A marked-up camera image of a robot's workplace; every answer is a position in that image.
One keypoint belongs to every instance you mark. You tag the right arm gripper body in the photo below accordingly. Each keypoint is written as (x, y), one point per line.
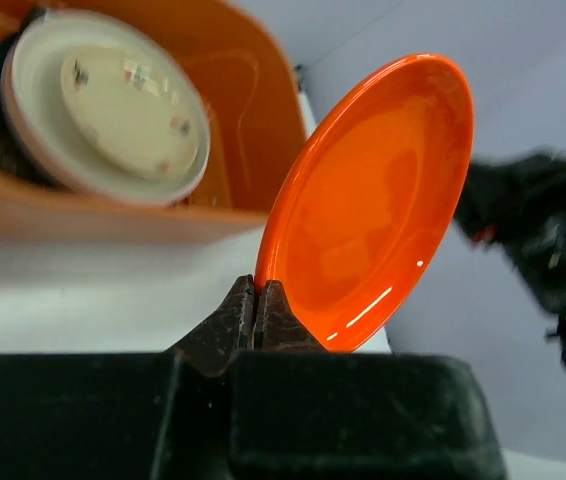
(521, 206)

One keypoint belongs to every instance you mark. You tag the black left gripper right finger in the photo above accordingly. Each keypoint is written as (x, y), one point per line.
(276, 328)

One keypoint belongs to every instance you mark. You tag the cream bear plate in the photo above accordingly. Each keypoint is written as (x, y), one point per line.
(43, 129)

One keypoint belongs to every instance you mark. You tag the beige floral small plate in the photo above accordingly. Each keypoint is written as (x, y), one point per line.
(141, 113)

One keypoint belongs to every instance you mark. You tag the orange plastic bin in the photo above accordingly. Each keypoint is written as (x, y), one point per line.
(249, 90)

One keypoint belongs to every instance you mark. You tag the orange glossy plate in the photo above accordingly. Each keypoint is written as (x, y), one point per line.
(369, 199)

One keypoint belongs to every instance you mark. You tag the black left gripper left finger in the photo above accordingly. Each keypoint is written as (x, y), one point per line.
(210, 346)

